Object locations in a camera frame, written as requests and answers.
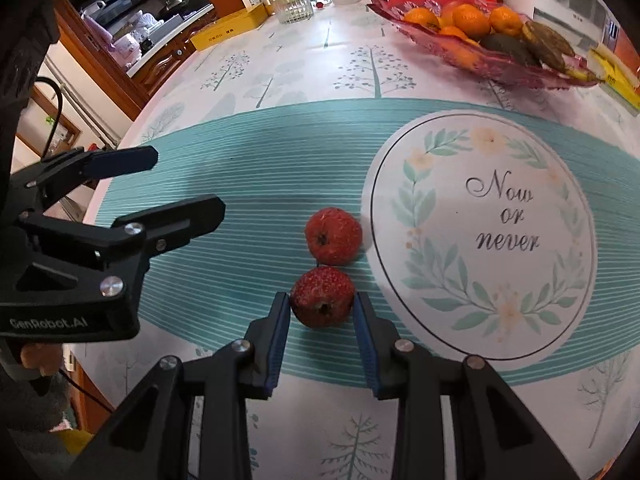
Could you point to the overripe banana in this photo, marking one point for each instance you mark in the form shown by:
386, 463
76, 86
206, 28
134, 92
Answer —
545, 40

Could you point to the dark avocado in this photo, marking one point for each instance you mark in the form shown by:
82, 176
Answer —
505, 46

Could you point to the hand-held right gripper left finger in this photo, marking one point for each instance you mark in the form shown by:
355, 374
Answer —
279, 345

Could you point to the wooden kitchen cabinet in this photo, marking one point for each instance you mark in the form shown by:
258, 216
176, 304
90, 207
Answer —
150, 70

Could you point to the yellow flat box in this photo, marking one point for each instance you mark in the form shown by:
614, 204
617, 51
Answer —
227, 27

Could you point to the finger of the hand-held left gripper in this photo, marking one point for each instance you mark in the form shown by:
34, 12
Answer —
185, 217
120, 160

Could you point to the black wok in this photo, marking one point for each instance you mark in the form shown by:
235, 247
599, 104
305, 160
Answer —
180, 2

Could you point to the red lychee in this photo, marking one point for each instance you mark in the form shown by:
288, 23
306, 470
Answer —
322, 302
334, 236

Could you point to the pink glass fruit plate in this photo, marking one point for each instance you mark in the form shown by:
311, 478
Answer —
500, 79

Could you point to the person's left hand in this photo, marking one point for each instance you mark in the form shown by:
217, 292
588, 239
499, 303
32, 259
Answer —
39, 356

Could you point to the ribbed glass cup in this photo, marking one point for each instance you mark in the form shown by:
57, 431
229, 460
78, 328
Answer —
294, 2

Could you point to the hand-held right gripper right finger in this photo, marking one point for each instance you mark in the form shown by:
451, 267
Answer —
365, 347

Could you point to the white grey box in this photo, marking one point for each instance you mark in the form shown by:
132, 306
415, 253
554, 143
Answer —
570, 5

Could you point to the red yellow apple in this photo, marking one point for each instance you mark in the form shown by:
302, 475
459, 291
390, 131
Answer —
446, 10

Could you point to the orange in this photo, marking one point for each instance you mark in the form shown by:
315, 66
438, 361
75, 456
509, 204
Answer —
454, 34
506, 20
471, 20
422, 17

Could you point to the yellow white box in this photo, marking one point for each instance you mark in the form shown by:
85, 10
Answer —
617, 77

